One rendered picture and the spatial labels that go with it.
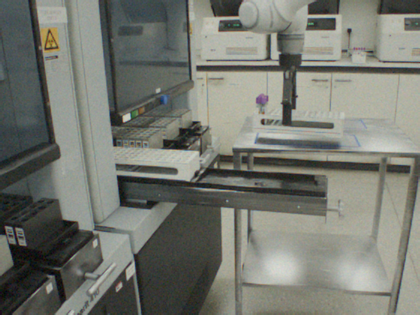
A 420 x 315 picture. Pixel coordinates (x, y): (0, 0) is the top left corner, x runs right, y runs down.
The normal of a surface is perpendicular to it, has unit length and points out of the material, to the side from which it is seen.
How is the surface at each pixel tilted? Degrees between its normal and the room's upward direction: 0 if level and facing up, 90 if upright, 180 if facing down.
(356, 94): 90
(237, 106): 90
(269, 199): 90
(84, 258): 90
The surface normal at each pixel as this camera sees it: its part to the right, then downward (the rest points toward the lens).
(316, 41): -0.26, 0.32
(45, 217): 0.96, 0.06
